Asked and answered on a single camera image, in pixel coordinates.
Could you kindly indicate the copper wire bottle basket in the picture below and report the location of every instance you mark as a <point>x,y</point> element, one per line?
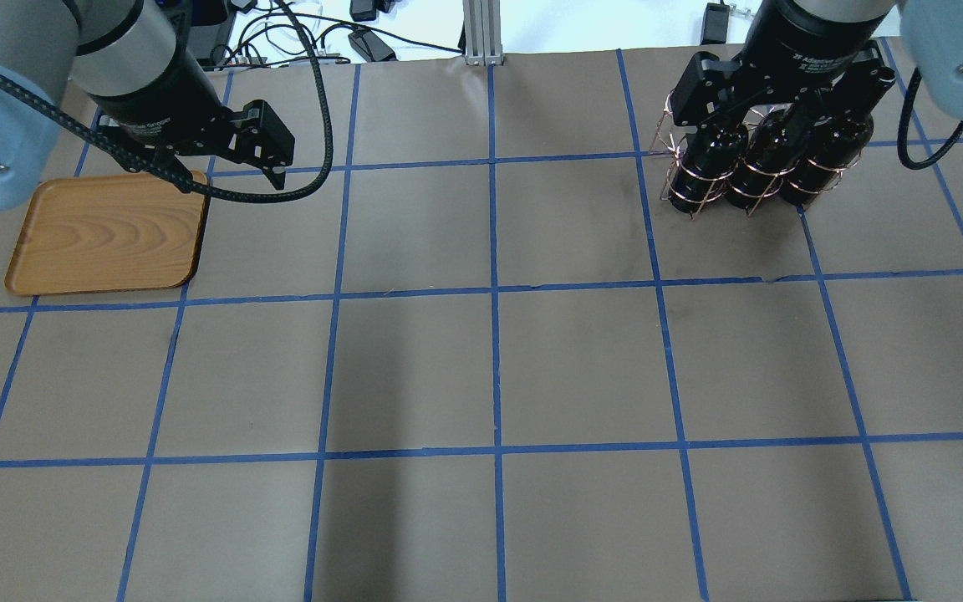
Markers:
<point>818,108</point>

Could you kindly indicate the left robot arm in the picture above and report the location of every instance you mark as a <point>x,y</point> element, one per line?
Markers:
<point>128,57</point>

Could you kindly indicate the black power brick right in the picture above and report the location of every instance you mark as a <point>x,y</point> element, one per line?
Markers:
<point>715,23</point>

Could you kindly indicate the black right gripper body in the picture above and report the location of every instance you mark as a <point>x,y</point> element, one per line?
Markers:
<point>807,43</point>

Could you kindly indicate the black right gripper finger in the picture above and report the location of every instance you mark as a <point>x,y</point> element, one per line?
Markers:
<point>867,80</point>
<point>699,87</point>

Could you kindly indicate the black power adapter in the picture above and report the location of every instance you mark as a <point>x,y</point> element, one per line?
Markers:
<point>370,47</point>

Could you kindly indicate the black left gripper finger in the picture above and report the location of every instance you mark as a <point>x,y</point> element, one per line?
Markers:
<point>149,161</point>
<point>266,143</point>

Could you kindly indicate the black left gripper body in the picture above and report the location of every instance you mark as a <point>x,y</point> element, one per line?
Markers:
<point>157,97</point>

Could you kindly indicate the wooden tray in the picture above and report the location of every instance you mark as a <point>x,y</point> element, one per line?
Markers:
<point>96,234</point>

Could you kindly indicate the aluminium frame post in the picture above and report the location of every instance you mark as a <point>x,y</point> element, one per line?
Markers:
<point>483,35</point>

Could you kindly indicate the dark wine bottle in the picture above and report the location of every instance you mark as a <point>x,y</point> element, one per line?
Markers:
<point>833,147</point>
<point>708,161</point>
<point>774,148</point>

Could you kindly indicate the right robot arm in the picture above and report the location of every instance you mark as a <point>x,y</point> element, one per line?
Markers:
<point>932,33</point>

